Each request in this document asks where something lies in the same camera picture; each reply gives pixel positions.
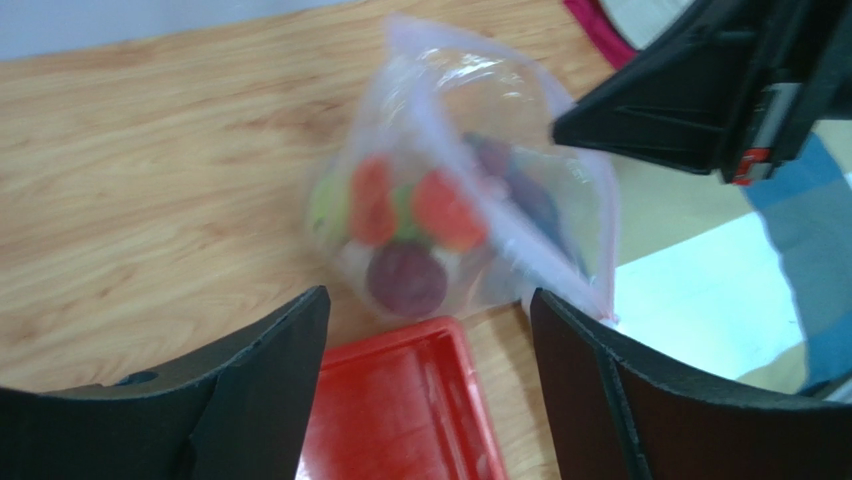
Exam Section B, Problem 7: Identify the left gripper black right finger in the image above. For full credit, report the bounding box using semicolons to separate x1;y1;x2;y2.
530;290;851;479

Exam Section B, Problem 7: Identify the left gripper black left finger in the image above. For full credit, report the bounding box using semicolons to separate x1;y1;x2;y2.
1;286;331;479

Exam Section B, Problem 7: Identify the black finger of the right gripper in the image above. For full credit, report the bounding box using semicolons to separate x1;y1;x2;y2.
551;1;766;175

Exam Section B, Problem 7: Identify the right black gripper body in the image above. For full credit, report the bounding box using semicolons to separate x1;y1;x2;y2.
720;1;851;186

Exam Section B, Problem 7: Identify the white green cauliflower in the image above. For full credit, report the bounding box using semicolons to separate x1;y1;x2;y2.
336;184;462;281

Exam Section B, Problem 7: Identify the dark purple mangosteen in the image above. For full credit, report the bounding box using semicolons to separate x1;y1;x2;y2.
365;241;449;318

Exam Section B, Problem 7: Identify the green apple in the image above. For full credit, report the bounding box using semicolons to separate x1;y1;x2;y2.
305;174;349;248

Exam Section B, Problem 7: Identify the orange carrot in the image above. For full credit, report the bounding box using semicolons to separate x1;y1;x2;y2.
349;154;397;247

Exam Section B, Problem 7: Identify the clear zip top bag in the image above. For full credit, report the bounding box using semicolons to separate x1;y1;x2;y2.
304;14;620;325

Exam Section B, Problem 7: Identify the red yellow apple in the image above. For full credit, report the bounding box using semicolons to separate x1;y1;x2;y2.
411;169;488;253

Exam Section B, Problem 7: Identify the red folded cloth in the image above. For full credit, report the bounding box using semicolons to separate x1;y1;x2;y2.
562;0;638;70

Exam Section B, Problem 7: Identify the red plastic tray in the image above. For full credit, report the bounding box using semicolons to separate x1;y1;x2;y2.
296;317;507;479

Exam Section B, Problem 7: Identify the plaid blue beige pillow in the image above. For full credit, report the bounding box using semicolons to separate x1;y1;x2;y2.
615;121;851;393

